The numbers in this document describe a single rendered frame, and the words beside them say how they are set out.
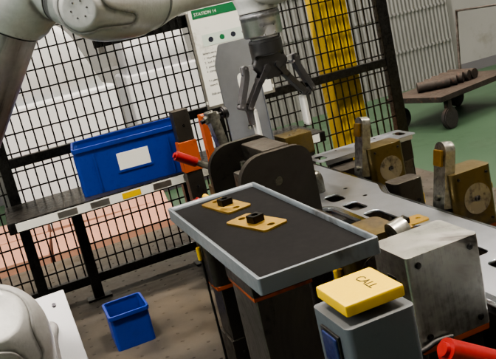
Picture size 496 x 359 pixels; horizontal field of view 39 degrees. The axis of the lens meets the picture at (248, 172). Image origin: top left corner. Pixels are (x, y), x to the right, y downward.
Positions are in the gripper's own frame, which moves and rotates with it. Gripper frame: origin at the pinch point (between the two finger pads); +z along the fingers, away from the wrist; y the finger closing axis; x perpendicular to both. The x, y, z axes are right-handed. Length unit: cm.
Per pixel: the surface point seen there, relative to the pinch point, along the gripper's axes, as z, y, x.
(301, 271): -3, -36, -88
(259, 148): -5.2, -20.3, -39.4
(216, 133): -2.7, -16.4, -1.9
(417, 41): 68, 425, 597
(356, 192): 13.9, 4.5, -21.4
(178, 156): -0.1, -25.9, -1.2
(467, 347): 0, -30, -106
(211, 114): -7.0, -16.6, -1.8
